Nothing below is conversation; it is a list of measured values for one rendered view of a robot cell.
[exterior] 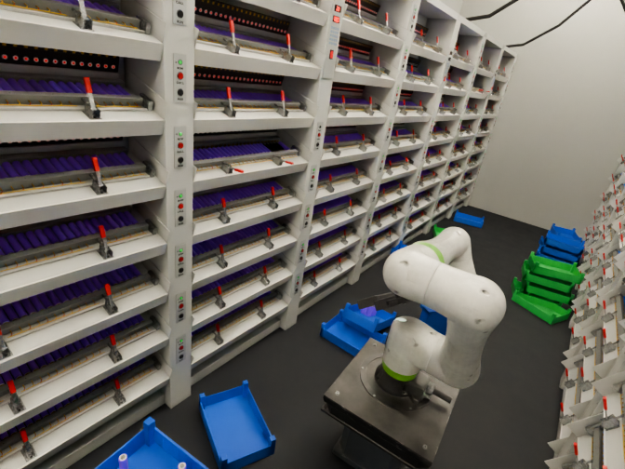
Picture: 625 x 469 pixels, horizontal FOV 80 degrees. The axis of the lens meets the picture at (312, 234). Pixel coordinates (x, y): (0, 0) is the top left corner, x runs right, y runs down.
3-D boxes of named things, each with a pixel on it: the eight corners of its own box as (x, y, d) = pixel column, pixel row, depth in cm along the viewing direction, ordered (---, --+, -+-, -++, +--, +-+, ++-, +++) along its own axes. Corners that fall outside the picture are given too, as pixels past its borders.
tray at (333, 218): (364, 216, 235) (374, 198, 228) (306, 241, 189) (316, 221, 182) (340, 197, 243) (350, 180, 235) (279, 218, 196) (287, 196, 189)
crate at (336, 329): (384, 344, 203) (388, 333, 199) (366, 364, 187) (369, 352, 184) (339, 319, 218) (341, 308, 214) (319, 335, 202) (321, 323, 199)
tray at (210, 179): (304, 170, 167) (312, 152, 161) (190, 193, 120) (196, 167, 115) (274, 147, 174) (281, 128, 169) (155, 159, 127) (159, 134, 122)
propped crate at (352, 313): (363, 309, 231) (367, 297, 230) (392, 325, 220) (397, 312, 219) (341, 315, 205) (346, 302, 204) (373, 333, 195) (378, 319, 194)
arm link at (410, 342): (417, 393, 119) (432, 348, 111) (374, 368, 127) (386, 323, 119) (431, 370, 129) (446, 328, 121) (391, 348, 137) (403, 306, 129)
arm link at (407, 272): (417, 314, 86) (433, 267, 82) (368, 290, 92) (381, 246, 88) (440, 292, 100) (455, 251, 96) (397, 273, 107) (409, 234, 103)
